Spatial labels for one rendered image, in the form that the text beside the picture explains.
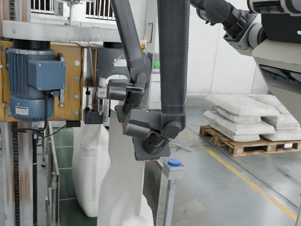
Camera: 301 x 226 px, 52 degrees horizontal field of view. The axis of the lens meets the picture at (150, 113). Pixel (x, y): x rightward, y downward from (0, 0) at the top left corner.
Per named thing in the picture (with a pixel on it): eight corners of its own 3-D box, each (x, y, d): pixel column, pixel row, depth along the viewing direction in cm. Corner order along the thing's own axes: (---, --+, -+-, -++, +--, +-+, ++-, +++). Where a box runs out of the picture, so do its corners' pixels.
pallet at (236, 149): (304, 150, 427) (307, 140, 423) (232, 156, 381) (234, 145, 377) (263, 130, 500) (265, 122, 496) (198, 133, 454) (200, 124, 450)
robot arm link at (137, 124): (183, 127, 70) (182, 100, 76) (135, 113, 68) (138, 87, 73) (164, 155, 78) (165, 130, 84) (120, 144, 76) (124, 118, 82)
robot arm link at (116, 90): (148, 73, 102) (142, 66, 110) (113, 68, 99) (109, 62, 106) (141, 106, 106) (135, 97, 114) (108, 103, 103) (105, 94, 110)
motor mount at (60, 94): (67, 104, 109) (68, 57, 105) (48, 104, 107) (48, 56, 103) (61, 87, 135) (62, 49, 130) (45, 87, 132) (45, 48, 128)
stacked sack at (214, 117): (256, 125, 434) (258, 115, 431) (217, 127, 407) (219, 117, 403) (237, 116, 471) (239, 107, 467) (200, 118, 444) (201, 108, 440)
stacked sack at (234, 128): (276, 136, 398) (279, 125, 394) (234, 138, 373) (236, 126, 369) (254, 125, 435) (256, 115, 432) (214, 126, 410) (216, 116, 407)
